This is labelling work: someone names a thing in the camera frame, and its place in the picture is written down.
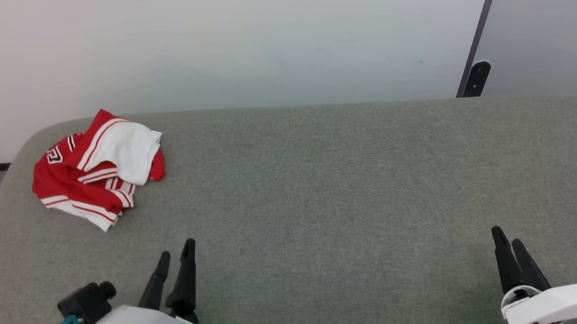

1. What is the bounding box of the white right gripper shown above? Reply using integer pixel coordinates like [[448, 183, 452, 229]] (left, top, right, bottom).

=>
[[491, 221, 577, 324]]

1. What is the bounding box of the red and white jersey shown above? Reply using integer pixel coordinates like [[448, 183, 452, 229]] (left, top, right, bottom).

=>
[[27, 105, 170, 237]]

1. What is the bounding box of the black door bracket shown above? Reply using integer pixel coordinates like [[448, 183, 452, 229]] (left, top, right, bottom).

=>
[[459, 59, 494, 98]]

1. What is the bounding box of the dark door frame strip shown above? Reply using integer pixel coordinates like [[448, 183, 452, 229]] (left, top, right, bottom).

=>
[[450, 0, 511, 98]]

